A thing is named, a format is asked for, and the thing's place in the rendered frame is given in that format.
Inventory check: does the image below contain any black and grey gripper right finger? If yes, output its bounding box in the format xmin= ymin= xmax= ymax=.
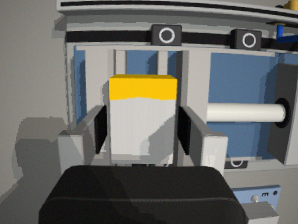
xmin=177 ymin=106 xmax=228 ymax=176

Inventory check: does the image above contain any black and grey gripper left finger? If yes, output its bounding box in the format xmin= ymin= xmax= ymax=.
xmin=57 ymin=105 xmax=107 ymax=176

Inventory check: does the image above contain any grey block with blue end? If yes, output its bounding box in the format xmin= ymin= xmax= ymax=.
xmin=241 ymin=201 xmax=279 ymax=224

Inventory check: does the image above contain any grey block with yellow end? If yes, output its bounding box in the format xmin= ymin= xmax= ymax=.
xmin=109 ymin=74 xmax=177 ymax=164

